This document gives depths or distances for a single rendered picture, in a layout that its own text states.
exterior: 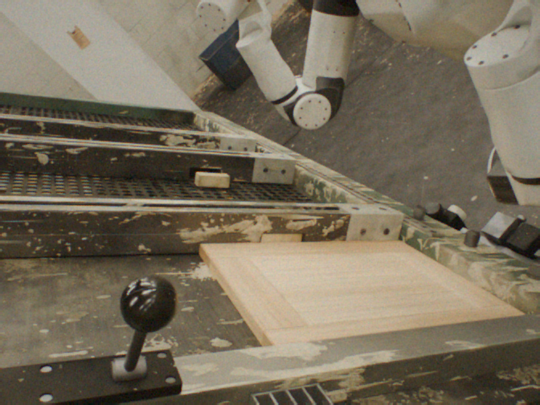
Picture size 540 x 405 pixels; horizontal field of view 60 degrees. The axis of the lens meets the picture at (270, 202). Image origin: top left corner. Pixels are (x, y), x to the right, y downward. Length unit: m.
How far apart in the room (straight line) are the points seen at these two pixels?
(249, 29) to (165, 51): 4.94
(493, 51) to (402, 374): 0.32
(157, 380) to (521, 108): 0.38
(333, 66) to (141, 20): 4.98
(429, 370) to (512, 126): 0.26
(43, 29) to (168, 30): 1.82
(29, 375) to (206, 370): 0.14
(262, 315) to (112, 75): 4.03
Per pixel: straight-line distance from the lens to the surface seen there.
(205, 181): 1.15
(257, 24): 0.98
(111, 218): 0.72
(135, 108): 2.22
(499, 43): 0.48
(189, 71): 5.99
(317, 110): 0.97
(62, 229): 0.72
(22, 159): 1.16
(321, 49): 0.97
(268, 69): 0.96
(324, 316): 0.61
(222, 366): 0.45
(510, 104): 0.47
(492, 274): 0.82
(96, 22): 4.45
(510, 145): 0.50
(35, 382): 0.42
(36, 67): 5.96
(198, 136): 1.50
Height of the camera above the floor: 1.56
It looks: 31 degrees down
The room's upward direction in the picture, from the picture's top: 45 degrees counter-clockwise
